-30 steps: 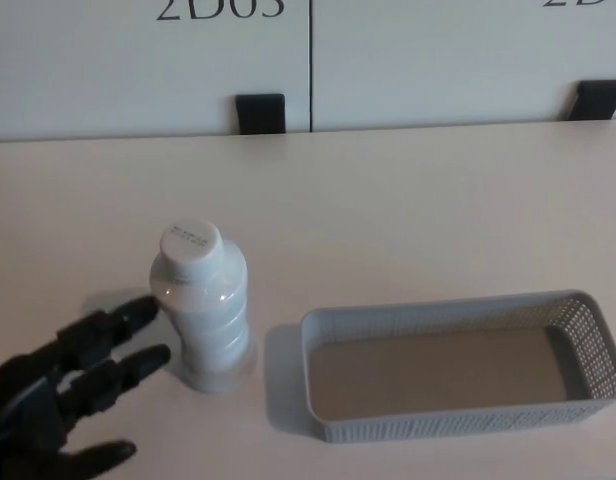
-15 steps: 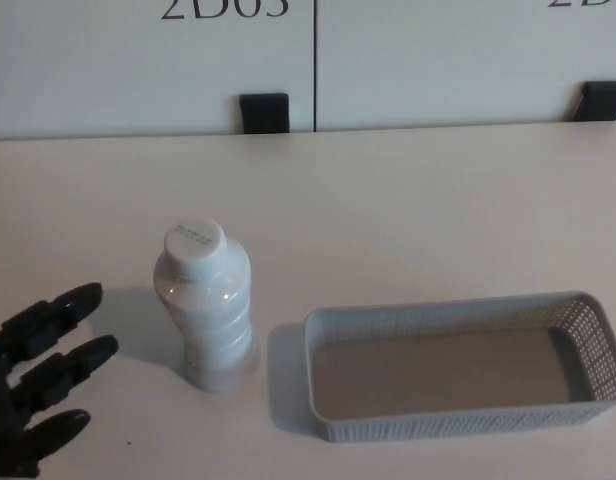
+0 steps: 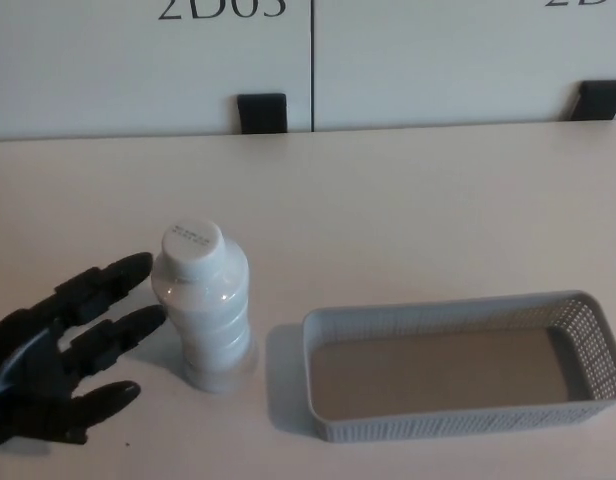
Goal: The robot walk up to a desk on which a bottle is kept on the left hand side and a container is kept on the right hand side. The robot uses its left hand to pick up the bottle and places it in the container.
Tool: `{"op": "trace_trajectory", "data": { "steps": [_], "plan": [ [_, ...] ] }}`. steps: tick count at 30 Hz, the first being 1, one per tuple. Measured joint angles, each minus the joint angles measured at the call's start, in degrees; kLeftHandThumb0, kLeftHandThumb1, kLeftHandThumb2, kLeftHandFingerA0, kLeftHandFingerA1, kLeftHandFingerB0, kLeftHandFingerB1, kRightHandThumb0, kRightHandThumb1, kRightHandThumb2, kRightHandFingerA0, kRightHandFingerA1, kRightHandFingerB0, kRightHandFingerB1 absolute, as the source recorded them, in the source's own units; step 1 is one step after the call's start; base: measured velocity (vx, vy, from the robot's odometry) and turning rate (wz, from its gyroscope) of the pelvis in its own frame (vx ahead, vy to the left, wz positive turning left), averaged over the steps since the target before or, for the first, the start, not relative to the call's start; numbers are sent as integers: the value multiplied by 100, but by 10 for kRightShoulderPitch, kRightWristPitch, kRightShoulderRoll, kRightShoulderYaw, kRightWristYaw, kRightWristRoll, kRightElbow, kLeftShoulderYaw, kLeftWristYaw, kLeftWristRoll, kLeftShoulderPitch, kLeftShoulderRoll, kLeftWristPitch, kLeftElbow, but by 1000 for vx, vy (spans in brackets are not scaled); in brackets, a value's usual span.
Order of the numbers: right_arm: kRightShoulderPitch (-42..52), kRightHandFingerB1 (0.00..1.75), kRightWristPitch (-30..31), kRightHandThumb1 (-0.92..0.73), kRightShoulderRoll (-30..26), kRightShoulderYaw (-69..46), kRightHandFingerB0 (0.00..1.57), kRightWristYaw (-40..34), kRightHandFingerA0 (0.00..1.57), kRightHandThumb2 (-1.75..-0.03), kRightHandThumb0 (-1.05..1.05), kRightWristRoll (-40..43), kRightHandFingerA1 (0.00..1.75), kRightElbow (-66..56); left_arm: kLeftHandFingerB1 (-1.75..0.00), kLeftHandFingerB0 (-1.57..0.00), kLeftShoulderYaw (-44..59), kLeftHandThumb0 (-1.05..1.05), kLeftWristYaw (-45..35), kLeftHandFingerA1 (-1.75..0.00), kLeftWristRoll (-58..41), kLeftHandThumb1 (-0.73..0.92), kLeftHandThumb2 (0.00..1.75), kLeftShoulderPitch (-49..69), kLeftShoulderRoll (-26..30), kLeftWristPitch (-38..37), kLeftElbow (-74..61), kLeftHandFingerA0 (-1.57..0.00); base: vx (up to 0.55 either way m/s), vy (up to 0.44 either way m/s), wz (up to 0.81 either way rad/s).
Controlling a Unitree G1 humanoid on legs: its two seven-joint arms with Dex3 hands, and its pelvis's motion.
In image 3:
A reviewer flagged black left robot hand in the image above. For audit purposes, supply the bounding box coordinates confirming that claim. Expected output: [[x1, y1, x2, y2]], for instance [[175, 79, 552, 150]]
[[0, 252, 168, 446]]

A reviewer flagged white plastic bottle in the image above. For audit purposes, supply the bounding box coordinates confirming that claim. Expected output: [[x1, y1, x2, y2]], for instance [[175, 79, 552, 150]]
[[150, 214, 261, 396]]

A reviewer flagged white cabinet door 2D03 print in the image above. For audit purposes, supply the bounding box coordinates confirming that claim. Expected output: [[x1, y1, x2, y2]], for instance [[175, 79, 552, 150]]
[[0, 0, 317, 144]]

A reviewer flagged grey plastic mesh basket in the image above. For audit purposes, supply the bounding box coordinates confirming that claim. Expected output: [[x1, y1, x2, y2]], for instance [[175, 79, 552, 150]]
[[301, 289, 616, 444]]

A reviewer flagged white cabinet door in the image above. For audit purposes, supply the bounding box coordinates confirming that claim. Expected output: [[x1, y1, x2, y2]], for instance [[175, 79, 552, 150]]
[[310, 0, 616, 134]]

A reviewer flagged black cabinet handle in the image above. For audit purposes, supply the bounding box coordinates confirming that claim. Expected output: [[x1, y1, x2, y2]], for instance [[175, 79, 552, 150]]
[[236, 92, 289, 135], [568, 78, 616, 122]]

